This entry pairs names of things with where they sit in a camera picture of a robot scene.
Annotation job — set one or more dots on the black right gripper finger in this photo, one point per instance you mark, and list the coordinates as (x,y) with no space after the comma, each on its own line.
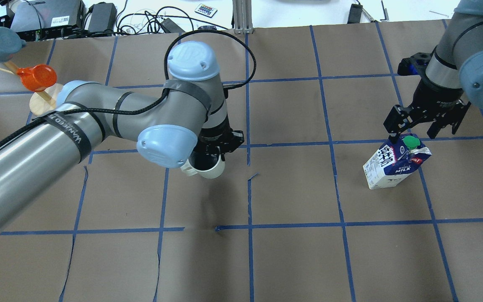
(395,128)
(438,125)

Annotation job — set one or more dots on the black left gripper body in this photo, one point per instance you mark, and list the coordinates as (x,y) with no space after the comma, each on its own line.
(216,133)

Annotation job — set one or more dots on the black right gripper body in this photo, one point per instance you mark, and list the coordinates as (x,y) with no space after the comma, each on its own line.
(435,96)

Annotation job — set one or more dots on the white ceramic mug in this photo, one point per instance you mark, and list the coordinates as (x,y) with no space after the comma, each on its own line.
(208,166)

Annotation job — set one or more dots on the blue white milk carton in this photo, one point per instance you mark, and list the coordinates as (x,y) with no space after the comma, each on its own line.
(394,162)

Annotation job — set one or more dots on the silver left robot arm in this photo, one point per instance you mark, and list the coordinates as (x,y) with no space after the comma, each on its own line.
(187,127)

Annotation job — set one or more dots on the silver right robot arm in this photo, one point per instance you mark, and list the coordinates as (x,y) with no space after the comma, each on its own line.
(451,77)

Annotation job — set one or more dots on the wooden cup stand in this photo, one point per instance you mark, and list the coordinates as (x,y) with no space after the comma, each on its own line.
(40,102)

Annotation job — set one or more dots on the orange cup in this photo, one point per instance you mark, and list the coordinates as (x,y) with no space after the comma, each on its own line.
(37,78)

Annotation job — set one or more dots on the small remote control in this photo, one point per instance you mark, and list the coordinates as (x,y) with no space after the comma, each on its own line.
(205,10)

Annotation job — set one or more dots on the black power brick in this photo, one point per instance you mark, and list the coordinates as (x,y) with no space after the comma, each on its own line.
(101,17)

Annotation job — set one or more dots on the black computer box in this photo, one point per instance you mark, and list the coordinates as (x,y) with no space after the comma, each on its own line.
(48,16)

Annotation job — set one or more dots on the aluminium frame post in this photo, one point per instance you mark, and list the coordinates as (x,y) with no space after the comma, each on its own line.
(242,16)

